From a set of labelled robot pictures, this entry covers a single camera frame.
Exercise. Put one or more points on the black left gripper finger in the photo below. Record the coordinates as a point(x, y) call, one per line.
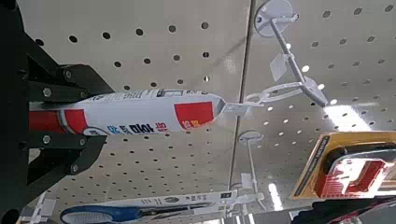
point(62, 149)
point(62, 84)

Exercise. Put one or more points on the red and white glue tube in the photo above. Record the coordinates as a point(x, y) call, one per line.
point(140, 109)

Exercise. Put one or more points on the blue scissors on white card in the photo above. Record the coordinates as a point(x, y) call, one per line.
point(99, 214)

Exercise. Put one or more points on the beige perforated pegboard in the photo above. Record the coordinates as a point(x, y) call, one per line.
point(155, 40)

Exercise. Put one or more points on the white plastic pegboard hook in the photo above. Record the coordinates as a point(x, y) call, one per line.
point(292, 59)
point(251, 155)

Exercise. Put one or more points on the red tool on orange card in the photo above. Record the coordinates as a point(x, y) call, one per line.
point(358, 174)

